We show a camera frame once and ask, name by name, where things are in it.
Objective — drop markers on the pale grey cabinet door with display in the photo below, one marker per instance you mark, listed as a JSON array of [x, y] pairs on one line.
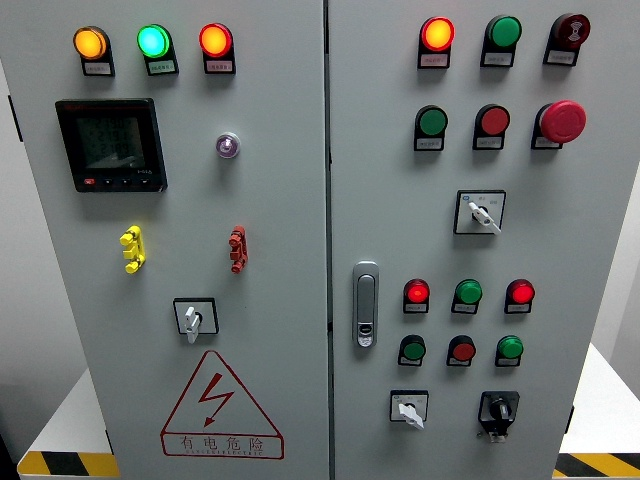
[[280, 200]]

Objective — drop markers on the silver door lock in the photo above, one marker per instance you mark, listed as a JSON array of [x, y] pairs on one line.
[[365, 300]]

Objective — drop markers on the small red round lamp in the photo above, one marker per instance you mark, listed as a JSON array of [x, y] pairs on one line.
[[521, 291], [417, 291]]

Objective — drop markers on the small label plate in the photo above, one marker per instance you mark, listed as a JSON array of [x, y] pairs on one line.
[[220, 66], [496, 59], [457, 362], [434, 60], [415, 308], [561, 57], [516, 308], [506, 362], [162, 66], [463, 308], [97, 68], [488, 143], [409, 362], [545, 142], [429, 144]]

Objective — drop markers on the white round lamp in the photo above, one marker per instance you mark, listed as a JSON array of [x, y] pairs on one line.
[[227, 145]]

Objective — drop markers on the small green push button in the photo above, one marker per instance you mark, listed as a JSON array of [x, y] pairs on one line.
[[414, 349]]

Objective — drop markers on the small green round lamp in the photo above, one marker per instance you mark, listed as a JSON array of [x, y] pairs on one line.
[[469, 291], [510, 347]]

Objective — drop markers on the large green push button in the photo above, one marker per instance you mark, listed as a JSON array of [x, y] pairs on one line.
[[432, 121]]

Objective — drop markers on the small red push button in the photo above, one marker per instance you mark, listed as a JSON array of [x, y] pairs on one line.
[[463, 350]]

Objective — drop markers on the red warning triangle sticker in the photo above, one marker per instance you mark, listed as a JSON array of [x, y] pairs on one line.
[[216, 390]]

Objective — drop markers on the large red push button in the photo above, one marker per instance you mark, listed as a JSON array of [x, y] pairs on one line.
[[494, 120]]

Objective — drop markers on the large red round lamp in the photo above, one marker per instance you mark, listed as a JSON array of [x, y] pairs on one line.
[[437, 34], [215, 40]]

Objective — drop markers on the black display meter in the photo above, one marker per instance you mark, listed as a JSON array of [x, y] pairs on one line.
[[112, 145]]

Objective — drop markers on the pale grey cabinet door with lock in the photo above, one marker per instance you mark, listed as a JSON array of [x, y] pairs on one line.
[[550, 250]]

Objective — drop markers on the large lit green round lamp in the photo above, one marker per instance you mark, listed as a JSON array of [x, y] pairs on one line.
[[153, 41]]

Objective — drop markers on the large red stop button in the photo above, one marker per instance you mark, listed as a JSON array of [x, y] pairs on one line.
[[564, 121]]

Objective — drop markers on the large dark green round lamp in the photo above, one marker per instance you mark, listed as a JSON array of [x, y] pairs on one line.
[[504, 31]]

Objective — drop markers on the black door hinge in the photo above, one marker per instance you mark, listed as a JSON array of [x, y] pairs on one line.
[[109, 441], [570, 420], [15, 117]]

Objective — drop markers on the yellow round lamp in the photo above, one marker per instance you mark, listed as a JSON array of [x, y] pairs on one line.
[[90, 43]]

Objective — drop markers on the dark red round buzzer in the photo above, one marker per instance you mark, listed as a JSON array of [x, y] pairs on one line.
[[571, 29]]

